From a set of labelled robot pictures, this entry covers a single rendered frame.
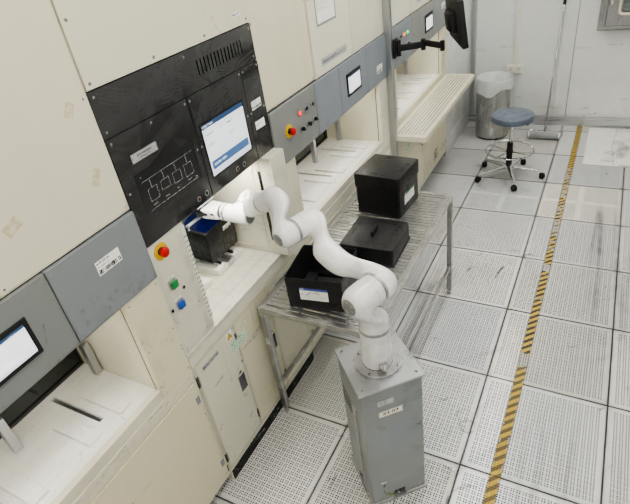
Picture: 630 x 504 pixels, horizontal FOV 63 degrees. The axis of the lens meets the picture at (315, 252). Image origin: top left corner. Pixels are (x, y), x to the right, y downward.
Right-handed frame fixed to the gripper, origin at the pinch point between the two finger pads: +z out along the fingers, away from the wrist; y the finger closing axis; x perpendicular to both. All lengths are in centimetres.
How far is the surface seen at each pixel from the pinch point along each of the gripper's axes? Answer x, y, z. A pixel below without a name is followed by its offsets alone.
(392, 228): -33, 58, -74
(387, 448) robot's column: -81, -34, -109
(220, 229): -11.0, 0.2, -10.2
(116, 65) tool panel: 80, -45, -33
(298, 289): -32, -5, -55
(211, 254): -19.3, -9.8, -10.0
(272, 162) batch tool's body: 18.8, 18.4, -35.3
